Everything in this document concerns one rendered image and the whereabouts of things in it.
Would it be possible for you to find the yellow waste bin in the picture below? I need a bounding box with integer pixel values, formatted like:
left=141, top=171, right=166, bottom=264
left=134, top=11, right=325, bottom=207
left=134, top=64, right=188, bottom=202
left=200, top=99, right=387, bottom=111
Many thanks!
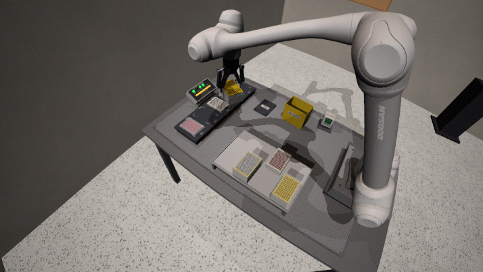
left=281, top=96, right=314, bottom=130

